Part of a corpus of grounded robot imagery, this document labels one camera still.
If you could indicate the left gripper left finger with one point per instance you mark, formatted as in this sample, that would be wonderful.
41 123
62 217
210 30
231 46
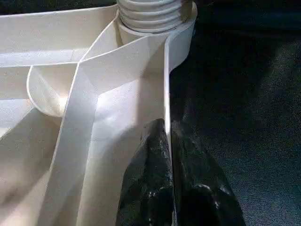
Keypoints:
150 179

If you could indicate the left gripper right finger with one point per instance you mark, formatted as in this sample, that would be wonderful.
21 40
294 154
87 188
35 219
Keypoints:
202 188

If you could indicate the white plastic table top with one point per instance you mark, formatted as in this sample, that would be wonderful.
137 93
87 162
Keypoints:
82 106

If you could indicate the white plastic table leg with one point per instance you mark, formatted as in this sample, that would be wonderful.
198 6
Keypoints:
150 16

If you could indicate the black plastic cover mat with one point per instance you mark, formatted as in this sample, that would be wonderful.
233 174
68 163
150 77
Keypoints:
247 117

